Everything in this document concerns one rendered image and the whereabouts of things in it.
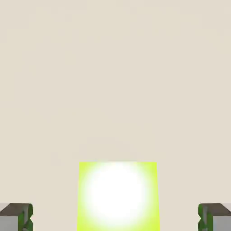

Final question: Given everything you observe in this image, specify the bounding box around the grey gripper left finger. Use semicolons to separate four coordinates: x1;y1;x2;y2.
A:
0;203;34;231

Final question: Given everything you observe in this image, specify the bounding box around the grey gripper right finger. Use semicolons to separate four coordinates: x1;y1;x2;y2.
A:
198;203;231;231

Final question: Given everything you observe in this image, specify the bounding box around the small yellow-green cube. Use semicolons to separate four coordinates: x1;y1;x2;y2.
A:
76;162;161;231

